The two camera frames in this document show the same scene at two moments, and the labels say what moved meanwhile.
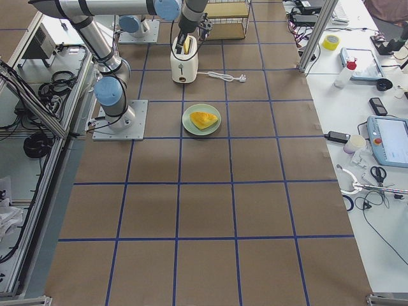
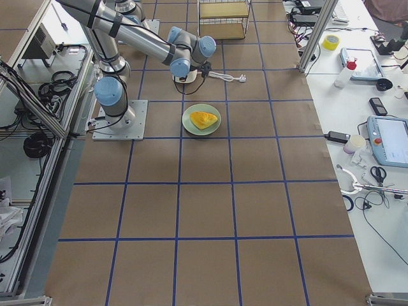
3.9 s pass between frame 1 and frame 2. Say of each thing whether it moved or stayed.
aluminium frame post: stayed
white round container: stayed
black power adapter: stayed
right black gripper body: moved
